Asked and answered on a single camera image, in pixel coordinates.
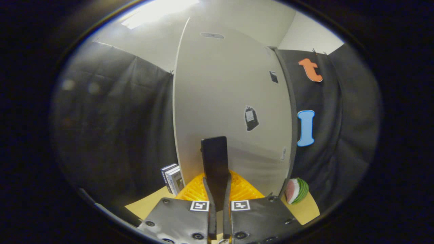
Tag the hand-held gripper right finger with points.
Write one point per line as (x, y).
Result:
(261, 220)

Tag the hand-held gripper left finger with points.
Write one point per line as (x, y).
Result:
(176, 220)

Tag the grey shoe cabinet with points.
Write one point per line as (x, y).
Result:
(294, 135)

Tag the cream shoe cabinet door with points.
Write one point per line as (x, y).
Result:
(217, 88)

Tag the toy watermelon slice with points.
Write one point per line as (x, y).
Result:
(296, 191)

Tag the blue spine book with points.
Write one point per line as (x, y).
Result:
(166, 174)

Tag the black backdrop cloth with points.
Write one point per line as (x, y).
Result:
(115, 128)

